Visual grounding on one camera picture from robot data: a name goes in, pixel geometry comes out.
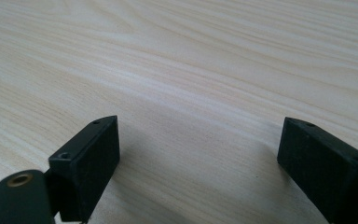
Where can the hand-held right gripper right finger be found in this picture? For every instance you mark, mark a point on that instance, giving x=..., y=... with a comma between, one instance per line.
x=326, y=168

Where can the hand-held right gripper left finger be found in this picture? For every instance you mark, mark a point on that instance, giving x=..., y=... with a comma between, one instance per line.
x=87, y=168

